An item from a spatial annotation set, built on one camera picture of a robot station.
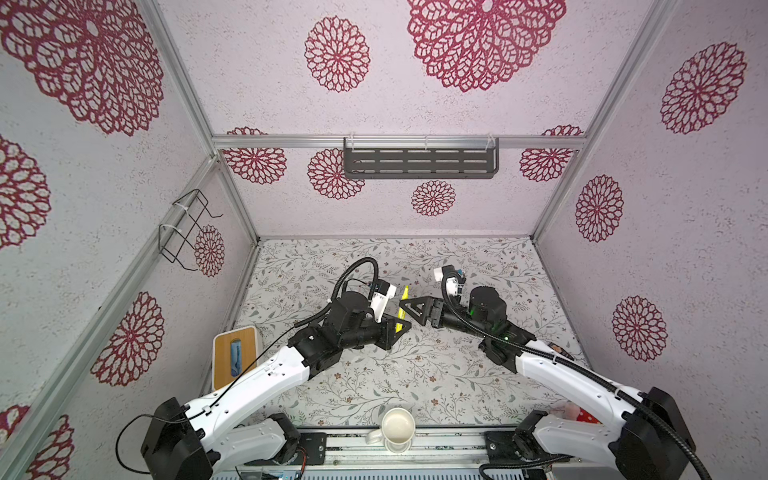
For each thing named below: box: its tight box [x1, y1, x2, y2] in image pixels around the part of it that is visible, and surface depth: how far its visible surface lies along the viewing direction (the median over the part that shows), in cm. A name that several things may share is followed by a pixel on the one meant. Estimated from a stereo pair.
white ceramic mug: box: [365, 407, 416, 454], surface depth 76 cm
